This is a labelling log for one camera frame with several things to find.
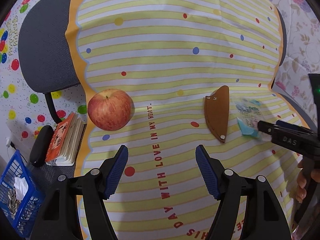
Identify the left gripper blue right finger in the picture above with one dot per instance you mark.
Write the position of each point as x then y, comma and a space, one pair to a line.
264, 217

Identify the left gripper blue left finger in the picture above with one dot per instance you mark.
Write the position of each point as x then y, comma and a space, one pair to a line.
58, 216

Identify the blue clear plastic wrapper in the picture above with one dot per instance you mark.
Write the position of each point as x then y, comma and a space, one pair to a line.
248, 114

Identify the right human hand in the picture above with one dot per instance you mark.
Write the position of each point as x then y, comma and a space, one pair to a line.
301, 182

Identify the white crumpled tissue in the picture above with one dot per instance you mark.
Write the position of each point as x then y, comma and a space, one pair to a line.
21, 187

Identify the black chair armrest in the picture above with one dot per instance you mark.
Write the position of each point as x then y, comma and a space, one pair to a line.
40, 147

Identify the orange cover book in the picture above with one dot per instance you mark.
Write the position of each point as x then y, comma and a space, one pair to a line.
65, 142

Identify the brown leather sheath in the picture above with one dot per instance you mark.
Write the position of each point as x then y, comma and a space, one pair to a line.
216, 113

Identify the red apple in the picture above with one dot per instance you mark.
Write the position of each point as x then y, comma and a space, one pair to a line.
110, 109

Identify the yellow striped dotted cloth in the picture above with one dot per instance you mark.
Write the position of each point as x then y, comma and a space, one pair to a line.
168, 55

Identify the grey office chair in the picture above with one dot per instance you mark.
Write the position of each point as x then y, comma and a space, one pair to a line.
45, 55

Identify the floral pattern wall sheet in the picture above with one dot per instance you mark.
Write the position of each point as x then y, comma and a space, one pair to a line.
302, 54

